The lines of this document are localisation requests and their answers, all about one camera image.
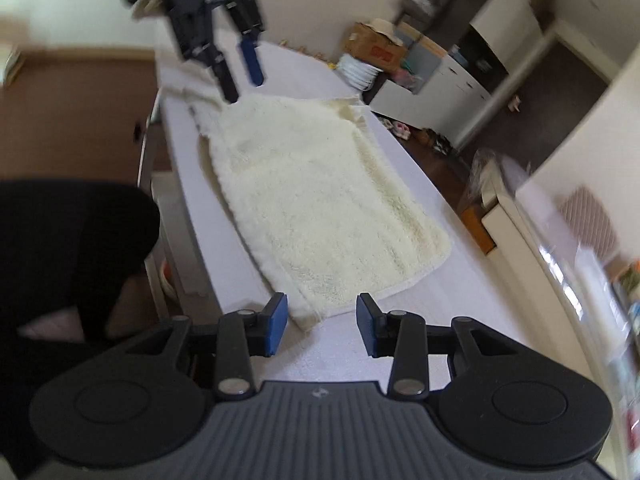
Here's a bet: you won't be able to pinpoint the white and grey cabinet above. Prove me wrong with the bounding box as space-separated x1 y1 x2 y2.
370 0 542 148

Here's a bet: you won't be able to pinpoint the white plastic bucket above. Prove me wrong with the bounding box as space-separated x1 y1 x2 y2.
335 53 382 92

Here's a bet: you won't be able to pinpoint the cardboard box with red label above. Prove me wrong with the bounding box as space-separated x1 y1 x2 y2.
342 22 407 73

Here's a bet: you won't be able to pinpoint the straw hat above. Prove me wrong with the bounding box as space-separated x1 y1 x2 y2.
367 18 404 46

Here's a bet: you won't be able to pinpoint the dark brown door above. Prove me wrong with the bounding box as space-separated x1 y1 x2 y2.
461 42 608 174

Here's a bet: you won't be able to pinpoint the cream terry towel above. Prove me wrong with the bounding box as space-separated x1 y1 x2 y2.
183 89 451 330

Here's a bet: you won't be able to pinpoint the shoes on floor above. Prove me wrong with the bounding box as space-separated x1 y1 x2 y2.
375 113 454 157

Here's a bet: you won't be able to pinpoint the cream dining table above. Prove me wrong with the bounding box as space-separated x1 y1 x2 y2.
476 156 639 479

